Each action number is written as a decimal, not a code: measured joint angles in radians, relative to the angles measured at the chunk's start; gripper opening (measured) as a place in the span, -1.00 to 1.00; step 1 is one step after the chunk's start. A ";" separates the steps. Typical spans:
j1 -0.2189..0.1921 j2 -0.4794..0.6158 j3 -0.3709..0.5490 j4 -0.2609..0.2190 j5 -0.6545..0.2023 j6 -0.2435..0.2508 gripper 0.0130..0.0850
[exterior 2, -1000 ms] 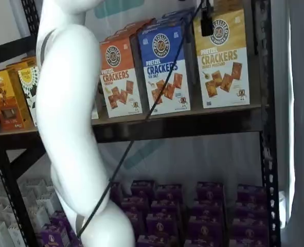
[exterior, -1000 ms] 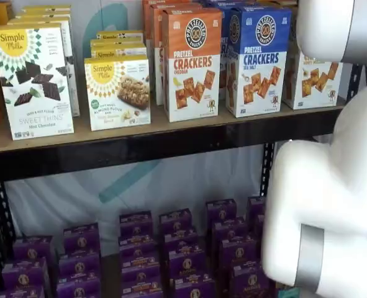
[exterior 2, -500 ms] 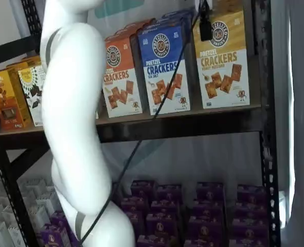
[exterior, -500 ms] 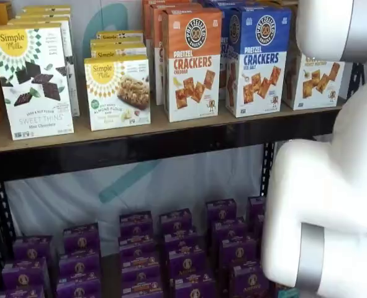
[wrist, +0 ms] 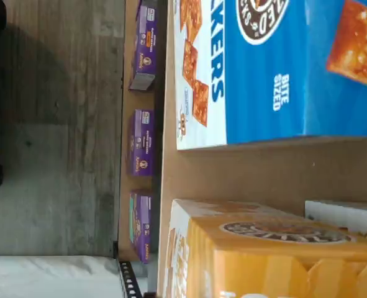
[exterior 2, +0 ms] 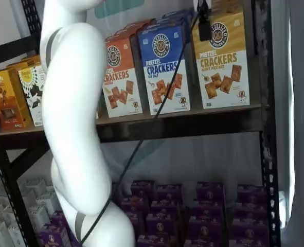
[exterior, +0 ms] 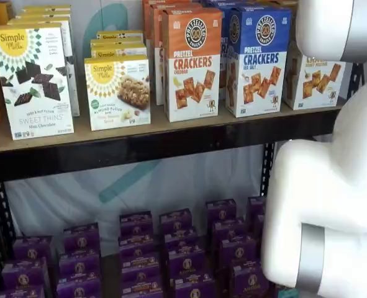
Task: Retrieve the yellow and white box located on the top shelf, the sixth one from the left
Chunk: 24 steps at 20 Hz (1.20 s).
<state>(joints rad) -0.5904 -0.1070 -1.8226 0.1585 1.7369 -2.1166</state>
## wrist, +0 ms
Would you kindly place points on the purple snack box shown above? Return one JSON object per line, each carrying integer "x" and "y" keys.
{"x": 146, "y": 46}
{"x": 143, "y": 226}
{"x": 143, "y": 142}

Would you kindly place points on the white curtain sheet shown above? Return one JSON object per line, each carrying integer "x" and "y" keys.
{"x": 46, "y": 276}

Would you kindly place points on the blue white pretzel crackers box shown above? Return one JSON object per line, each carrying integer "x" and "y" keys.
{"x": 264, "y": 93}

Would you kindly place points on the yellow white pretzel crackers box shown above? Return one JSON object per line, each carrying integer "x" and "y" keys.
{"x": 264, "y": 264}
{"x": 341, "y": 214}

